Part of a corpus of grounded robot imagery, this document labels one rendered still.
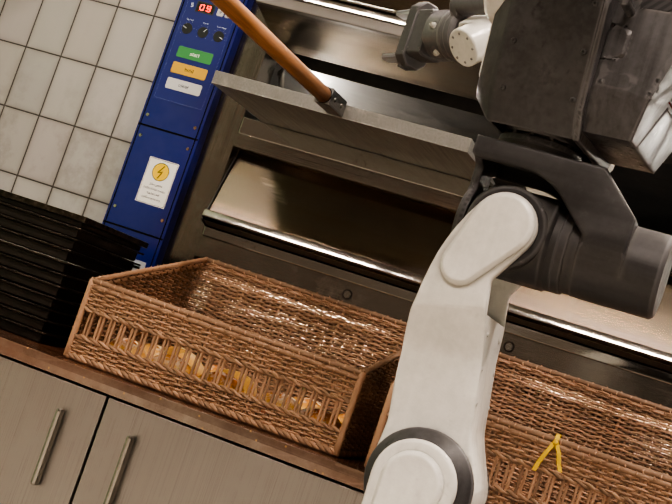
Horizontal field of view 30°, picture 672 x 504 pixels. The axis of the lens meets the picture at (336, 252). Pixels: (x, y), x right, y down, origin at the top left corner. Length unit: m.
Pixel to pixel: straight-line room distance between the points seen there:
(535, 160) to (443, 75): 1.05
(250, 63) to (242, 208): 0.34
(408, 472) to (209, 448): 0.62
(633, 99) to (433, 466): 0.52
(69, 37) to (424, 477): 1.77
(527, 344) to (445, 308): 0.95
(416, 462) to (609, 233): 0.38
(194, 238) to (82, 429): 0.70
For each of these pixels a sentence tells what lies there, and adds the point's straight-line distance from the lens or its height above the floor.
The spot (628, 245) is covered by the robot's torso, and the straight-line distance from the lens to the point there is 1.63.
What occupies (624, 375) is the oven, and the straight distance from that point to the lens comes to 2.54.
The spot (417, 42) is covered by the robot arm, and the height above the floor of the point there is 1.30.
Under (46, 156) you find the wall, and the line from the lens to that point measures 3.02.
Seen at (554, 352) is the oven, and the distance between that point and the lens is 2.56.
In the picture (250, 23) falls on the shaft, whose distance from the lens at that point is 1.98.
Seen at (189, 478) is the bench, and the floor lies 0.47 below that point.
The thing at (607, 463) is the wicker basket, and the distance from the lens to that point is 2.04.
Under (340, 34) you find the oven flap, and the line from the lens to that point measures 2.71.
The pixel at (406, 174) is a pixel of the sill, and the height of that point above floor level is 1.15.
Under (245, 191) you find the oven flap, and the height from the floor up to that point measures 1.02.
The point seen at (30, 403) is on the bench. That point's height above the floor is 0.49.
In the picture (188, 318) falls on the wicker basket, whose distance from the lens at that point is 2.24.
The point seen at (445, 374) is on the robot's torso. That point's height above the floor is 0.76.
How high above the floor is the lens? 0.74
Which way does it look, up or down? 4 degrees up
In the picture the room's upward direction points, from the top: 19 degrees clockwise
